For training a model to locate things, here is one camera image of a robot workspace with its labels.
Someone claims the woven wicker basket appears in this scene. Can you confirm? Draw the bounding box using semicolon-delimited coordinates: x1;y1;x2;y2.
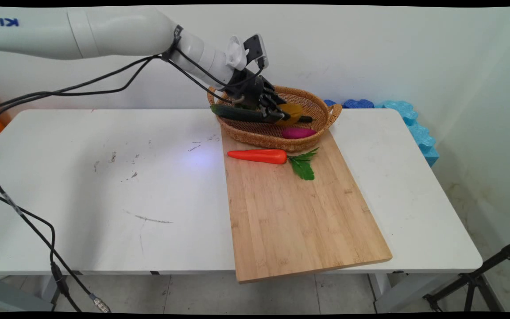
207;84;343;152

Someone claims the brown potato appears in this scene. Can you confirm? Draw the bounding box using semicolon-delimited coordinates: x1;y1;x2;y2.
280;102;304;126

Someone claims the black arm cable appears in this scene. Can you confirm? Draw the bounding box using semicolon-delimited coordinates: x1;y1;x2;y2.
0;47;265;130

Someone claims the white table leg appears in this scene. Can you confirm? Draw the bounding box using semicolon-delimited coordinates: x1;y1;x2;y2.
367;273;395;312
38;274;68;307

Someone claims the blue foam padding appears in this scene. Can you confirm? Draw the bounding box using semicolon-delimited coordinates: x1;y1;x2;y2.
324;99;440;167

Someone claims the black tripod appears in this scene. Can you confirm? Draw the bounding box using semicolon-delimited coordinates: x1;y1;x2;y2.
423;237;510;312

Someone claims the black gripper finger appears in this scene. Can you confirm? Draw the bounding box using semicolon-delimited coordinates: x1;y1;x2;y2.
262;87;289;112
255;103;292;125

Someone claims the black cable with connector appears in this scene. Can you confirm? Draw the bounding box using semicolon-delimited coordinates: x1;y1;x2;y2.
0;128;112;313

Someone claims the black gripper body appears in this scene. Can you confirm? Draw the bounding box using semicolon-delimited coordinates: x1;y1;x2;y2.
223;68;278;112

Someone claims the purple sweet potato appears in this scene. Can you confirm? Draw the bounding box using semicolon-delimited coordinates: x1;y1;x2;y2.
282;127;317;140

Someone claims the bamboo cutting board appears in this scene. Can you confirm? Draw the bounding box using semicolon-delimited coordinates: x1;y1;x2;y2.
221;128;393;284

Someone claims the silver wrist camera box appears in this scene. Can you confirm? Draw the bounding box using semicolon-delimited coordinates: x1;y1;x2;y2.
225;34;269;72

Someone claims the dark green cucumber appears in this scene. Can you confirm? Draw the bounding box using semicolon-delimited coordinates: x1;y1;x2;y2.
210;104;314;124

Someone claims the orange carrot with leaves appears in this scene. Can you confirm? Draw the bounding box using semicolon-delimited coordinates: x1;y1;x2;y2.
227;148;320;181

